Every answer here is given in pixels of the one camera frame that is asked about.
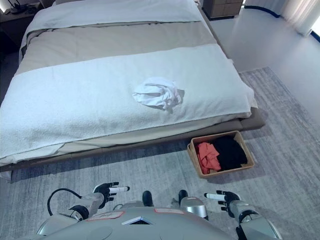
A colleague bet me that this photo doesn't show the silver robot torso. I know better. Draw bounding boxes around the silver robot torso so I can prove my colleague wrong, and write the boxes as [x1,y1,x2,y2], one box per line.
[37,199,251,240]

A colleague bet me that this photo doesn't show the woven tan laundry basket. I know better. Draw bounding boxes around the woven tan laundry basket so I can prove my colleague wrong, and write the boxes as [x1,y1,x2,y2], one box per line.
[187,130,256,179]

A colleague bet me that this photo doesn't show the grey rug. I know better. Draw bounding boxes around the grey rug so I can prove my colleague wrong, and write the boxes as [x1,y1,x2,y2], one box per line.
[0,66,320,240]

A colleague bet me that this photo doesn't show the thick black wrist cable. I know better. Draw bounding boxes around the thick black wrist cable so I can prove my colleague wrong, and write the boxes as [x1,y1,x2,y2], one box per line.
[47,187,83,216]

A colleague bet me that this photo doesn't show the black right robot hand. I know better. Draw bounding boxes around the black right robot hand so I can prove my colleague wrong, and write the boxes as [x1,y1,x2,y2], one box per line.
[203,190,241,213]

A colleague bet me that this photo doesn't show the white smooth bed cover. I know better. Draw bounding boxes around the white smooth bed cover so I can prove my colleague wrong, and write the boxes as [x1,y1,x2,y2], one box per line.
[24,0,203,36]

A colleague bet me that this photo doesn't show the black garment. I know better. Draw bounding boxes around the black garment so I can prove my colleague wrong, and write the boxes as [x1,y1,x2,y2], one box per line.
[213,136,249,172]

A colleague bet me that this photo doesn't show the beige duvet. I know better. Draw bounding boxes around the beige duvet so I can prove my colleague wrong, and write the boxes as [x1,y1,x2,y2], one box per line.
[0,21,259,166]

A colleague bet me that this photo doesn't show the white garment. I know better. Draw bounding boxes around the white garment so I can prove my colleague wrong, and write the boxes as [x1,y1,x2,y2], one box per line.
[131,76,186,113]

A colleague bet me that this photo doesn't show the dark wooden nightstand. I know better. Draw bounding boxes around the dark wooden nightstand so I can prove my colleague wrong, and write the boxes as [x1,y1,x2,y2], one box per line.
[0,9,38,48]

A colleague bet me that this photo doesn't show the wooden dresser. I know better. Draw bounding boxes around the wooden dresser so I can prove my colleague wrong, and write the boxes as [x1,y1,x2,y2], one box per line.
[201,0,245,19]

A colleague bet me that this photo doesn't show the white curtain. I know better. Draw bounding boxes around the white curtain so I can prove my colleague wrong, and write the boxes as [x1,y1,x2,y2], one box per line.
[279,0,320,36]

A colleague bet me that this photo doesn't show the black items on nightstand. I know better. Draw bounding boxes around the black items on nightstand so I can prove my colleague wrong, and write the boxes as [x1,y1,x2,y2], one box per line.
[7,0,29,15]

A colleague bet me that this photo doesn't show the silver right robot leg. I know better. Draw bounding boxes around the silver right robot leg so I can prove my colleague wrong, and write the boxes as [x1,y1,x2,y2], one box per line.
[171,189,209,221]

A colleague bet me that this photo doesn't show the bed with white cover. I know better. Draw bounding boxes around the bed with white cover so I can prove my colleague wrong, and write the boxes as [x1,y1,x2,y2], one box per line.
[0,44,258,161]

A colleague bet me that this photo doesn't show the orange garment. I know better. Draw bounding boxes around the orange garment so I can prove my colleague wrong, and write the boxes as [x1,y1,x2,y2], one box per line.
[195,141,222,175]

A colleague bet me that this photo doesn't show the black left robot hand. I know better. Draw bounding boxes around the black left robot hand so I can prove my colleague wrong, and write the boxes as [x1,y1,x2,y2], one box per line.
[92,181,131,204]

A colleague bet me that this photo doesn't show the blue curved floor trim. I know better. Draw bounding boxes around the blue curved floor trim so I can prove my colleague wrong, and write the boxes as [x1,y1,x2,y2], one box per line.
[243,4,320,42]

